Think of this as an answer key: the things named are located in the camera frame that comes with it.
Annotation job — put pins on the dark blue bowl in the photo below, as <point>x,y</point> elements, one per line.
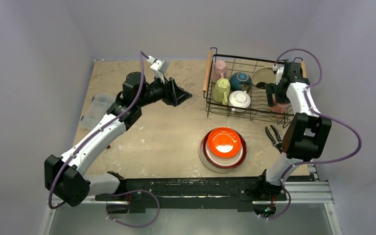
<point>240,81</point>

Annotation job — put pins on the large white bottom plate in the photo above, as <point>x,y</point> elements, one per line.
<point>219,164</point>

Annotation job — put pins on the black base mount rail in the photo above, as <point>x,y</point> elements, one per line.
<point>243,194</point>

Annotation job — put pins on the cream painted plate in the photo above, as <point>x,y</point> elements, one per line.
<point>262,77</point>

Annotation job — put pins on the red rimmed plate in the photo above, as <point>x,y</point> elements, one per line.
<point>222,149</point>

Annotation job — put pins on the orange small plate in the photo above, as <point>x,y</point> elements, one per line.
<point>224,142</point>

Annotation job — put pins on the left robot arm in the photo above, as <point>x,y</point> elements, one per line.
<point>65,175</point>

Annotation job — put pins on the salmon pink mug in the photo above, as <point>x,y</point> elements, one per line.
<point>279,108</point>

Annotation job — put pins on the black wire dish rack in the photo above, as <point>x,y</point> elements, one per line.
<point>258,109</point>

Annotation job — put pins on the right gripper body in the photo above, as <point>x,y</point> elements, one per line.
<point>272,98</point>

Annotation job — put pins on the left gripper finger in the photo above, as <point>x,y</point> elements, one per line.
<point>180,97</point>
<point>177,90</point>

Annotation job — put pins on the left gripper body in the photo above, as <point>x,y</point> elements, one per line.
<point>162,93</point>

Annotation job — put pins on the light pink faceted mug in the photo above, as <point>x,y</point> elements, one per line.
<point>218,70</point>

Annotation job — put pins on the black pliers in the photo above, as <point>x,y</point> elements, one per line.
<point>275,139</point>

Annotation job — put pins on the white handled cup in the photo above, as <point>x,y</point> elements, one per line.
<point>239,101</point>

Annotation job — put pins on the clear plastic organizer box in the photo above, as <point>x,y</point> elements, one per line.
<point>97,109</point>

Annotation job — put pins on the green faceted mug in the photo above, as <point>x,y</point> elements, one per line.
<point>221,91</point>

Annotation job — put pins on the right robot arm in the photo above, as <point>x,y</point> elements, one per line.
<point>307,133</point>

